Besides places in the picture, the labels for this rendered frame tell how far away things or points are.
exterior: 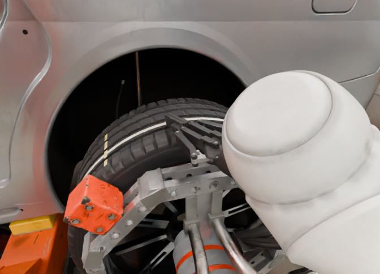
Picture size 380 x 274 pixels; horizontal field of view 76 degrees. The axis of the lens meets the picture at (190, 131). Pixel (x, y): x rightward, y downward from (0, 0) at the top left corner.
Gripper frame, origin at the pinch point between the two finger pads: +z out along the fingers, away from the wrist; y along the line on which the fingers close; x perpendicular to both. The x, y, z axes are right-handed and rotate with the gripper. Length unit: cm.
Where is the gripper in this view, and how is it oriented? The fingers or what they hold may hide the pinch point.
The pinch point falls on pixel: (176, 123)
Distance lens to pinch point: 55.1
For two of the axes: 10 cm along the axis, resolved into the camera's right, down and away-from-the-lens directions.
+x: -1.1, -8.4, -5.3
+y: 7.6, -4.1, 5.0
